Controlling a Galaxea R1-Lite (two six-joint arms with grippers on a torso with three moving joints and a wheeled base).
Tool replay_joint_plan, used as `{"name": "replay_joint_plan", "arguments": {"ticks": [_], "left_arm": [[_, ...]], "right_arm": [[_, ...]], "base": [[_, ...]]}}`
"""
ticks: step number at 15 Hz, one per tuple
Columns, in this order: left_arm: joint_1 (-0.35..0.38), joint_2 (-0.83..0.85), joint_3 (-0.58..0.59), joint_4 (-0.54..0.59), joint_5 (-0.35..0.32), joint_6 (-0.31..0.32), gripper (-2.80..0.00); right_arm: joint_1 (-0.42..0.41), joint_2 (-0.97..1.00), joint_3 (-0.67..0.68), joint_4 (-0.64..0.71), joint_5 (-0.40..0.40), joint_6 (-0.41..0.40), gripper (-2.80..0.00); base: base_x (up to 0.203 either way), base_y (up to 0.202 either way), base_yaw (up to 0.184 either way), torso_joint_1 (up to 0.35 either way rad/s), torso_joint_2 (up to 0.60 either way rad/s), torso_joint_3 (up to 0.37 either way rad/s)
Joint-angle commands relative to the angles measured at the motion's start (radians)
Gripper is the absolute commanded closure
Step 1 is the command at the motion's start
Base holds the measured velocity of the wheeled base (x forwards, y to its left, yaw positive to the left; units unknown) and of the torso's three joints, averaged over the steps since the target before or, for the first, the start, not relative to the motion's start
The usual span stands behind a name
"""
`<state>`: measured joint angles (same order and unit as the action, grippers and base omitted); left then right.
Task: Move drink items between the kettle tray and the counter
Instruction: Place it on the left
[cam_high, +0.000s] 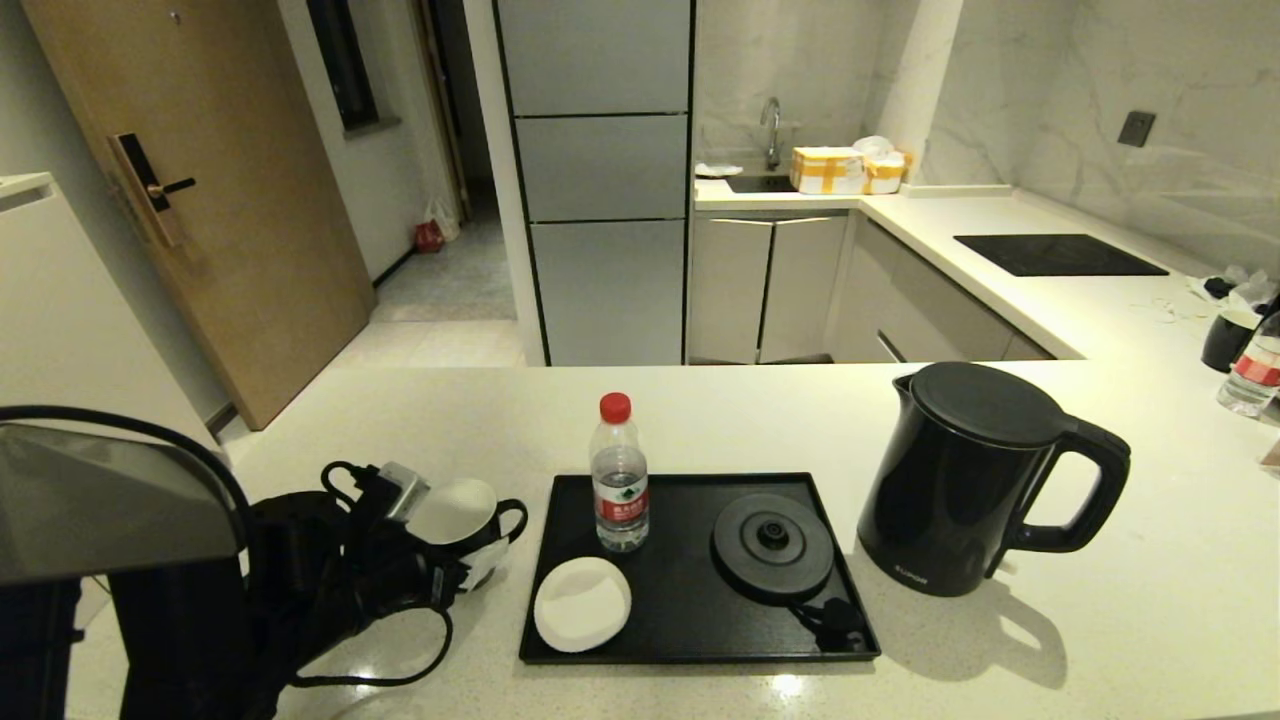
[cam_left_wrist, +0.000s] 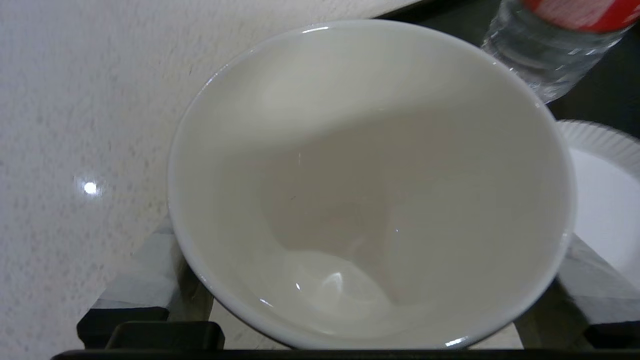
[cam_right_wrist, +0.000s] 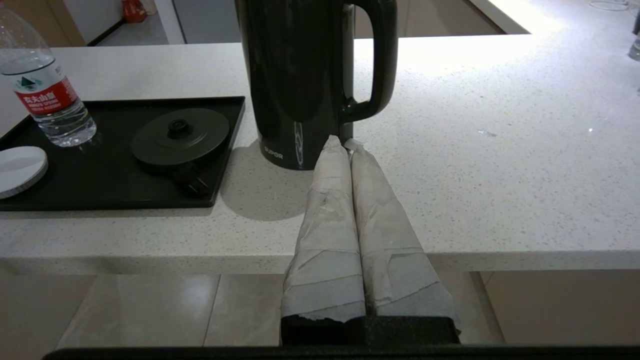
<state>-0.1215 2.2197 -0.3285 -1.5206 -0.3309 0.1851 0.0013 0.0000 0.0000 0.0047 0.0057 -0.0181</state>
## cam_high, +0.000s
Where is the chrome sink faucet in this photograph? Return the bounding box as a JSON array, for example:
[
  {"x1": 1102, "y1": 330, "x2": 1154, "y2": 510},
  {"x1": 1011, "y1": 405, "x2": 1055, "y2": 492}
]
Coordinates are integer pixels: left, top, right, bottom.
[{"x1": 759, "y1": 96, "x2": 784, "y2": 170}]

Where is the black mug white rim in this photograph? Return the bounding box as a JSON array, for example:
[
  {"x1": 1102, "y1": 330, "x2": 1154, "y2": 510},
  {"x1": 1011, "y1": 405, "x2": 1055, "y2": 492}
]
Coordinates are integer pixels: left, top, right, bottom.
[{"x1": 1201, "y1": 309, "x2": 1261, "y2": 374}]

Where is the dark narrow window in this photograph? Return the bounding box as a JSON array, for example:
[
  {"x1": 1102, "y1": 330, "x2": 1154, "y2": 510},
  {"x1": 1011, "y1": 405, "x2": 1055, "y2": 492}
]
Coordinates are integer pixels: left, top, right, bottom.
[{"x1": 306, "y1": 0, "x2": 403, "y2": 137}]

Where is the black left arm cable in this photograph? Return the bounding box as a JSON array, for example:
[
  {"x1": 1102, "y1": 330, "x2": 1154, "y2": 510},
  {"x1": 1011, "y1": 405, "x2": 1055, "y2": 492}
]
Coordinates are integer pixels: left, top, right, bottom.
[{"x1": 285, "y1": 460, "x2": 457, "y2": 691}]

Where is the water bottle with red cap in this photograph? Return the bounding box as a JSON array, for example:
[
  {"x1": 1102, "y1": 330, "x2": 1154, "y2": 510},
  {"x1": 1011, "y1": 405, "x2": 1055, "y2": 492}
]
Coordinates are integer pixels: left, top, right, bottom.
[{"x1": 590, "y1": 392, "x2": 651, "y2": 553}]

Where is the brown wooden door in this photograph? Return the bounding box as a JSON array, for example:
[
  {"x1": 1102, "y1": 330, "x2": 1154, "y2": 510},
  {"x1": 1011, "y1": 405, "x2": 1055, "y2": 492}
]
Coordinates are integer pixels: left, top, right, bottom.
[{"x1": 22, "y1": 0, "x2": 377, "y2": 431}]

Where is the black rectangular tray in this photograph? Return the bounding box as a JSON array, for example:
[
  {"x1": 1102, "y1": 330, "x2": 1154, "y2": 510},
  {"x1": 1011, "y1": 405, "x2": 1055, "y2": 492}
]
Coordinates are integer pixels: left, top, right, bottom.
[{"x1": 519, "y1": 473, "x2": 883, "y2": 665}]

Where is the black gold door lock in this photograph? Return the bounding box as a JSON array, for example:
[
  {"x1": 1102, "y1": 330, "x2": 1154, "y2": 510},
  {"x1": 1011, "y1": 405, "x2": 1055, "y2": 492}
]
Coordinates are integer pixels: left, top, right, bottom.
[{"x1": 108, "y1": 132, "x2": 197, "y2": 248}]

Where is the black electric kettle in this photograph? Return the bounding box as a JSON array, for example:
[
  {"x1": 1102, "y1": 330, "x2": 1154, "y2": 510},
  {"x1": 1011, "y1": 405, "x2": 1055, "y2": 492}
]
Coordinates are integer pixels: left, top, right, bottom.
[{"x1": 857, "y1": 362, "x2": 1133, "y2": 599}]

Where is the white round saucer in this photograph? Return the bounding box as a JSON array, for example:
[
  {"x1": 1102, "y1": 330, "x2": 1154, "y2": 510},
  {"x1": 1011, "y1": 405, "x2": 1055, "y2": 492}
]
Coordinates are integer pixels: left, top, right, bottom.
[{"x1": 534, "y1": 557, "x2": 633, "y2": 654}]

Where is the small yellow taped cardboard box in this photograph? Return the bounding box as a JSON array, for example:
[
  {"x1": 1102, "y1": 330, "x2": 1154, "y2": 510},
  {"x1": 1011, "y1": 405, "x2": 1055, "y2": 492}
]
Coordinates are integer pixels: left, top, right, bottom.
[{"x1": 864, "y1": 154, "x2": 911, "y2": 194}]

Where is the tall grey cabinet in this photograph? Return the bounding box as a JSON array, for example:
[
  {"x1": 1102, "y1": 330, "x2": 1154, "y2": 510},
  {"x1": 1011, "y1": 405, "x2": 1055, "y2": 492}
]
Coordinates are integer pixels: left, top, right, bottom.
[{"x1": 495, "y1": 0, "x2": 694, "y2": 367}]

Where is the black round kettle base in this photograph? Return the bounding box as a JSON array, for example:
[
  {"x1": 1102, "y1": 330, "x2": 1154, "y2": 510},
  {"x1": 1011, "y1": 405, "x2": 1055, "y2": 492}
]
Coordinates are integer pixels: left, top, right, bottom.
[{"x1": 711, "y1": 492, "x2": 836, "y2": 606}]

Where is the black induction cooktop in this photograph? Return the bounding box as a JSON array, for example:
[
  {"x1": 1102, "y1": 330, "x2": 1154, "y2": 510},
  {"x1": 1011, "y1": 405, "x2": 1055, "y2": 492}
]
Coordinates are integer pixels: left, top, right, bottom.
[{"x1": 953, "y1": 233, "x2": 1169, "y2": 277}]

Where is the grey drawer cabinet front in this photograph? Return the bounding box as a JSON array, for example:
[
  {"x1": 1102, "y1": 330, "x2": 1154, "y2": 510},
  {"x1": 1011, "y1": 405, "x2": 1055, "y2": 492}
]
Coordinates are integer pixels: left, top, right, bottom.
[{"x1": 828, "y1": 215, "x2": 1056, "y2": 363}]

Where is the large yellow taped cardboard box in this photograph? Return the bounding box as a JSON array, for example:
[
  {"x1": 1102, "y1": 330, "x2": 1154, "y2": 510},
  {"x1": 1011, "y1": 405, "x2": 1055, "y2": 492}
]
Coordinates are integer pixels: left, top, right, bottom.
[{"x1": 790, "y1": 147, "x2": 867, "y2": 195}]

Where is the crumpled white tissue pile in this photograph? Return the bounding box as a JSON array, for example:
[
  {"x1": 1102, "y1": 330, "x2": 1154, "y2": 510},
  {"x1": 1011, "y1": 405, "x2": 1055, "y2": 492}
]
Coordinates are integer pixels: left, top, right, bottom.
[{"x1": 1186, "y1": 266, "x2": 1280, "y2": 316}]

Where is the grey lower cabinet door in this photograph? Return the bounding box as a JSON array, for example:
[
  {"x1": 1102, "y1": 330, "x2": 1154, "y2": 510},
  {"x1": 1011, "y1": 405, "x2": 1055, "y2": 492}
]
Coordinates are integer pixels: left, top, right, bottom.
[
  {"x1": 760, "y1": 215, "x2": 851, "y2": 359},
  {"x1": 690, "y1": 217, "x2": 774, "y2": 364}
]

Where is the clear bottle with red label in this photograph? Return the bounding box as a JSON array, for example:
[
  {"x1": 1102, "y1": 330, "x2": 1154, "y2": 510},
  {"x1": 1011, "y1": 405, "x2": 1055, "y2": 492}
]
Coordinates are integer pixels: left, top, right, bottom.
[{"x1": 1215, "y1": 312, "x2": 1280, "y2": 419}]

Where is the white side cabinet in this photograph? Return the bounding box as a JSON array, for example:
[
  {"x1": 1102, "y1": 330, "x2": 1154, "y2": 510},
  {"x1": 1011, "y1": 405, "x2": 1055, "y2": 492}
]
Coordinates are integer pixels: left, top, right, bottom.
[{"x1": 0, "y1": 172, "x2": 219, "y2": 456}]

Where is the black cup white inside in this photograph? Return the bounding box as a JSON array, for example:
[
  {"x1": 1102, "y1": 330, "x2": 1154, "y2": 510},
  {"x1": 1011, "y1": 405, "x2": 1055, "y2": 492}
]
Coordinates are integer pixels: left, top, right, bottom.
[{"x1": 405, "y1": 478, "x2": 529, "y2": 593}]

